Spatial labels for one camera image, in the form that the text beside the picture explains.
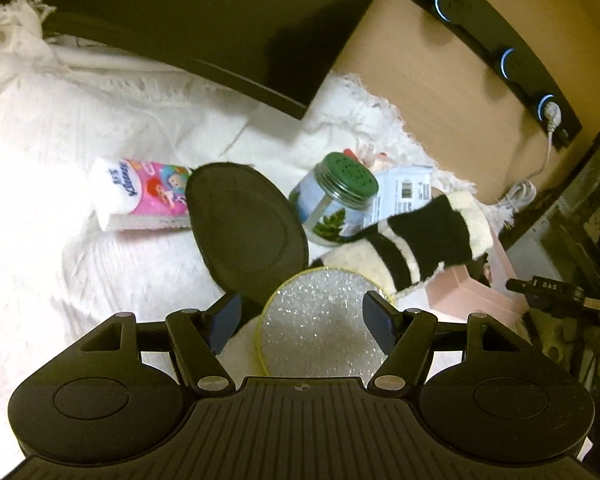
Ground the green lid glass jar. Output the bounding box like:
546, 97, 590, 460
288, 152, 379, 246

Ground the black white striped sock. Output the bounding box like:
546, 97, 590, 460
311, 191, 493, 295

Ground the white labelled packet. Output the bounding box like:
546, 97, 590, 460
363, 166, 434, 228

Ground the black oval slipper sole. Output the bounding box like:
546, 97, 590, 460
185, 162, 309, 304

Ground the pink cartoon tissue pack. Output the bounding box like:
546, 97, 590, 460
92, 158, 192, 232

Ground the dark sofa furniture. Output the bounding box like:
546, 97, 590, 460
0, 0, 374, 118

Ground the white woven blanket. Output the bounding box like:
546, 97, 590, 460
0, 0, 514, 376

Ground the glittery round sponge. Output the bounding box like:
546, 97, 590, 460
257, 268, 390, 382

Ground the white plug and cable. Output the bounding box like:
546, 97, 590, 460
499, 101, 564, 212

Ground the pink cardboard box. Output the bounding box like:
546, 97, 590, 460
426, 238, 528, 326

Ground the black power strip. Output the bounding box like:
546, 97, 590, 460
413, 0, 582, 150

